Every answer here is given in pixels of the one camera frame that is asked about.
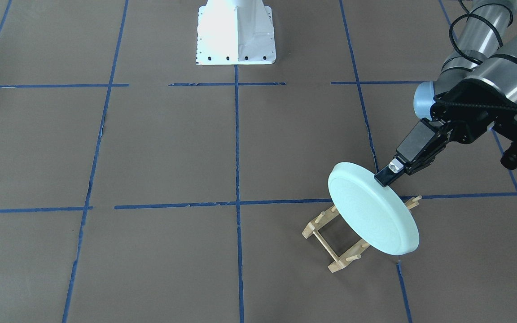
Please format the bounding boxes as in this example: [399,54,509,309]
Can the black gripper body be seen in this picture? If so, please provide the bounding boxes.
[394,83,517,175]

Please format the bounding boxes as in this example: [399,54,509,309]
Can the light green plate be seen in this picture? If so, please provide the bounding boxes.
[328,162,419,256]

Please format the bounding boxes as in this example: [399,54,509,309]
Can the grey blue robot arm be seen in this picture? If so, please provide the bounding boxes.
[375,0,517,187]

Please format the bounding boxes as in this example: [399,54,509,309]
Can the wooden dish rack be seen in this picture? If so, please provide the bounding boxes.
[302,195,422,273]

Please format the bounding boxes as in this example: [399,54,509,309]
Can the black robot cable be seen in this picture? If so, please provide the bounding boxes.
[447,0,517,113]

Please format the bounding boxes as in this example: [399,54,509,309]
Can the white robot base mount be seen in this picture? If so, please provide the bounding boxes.
[196,0,277,65]

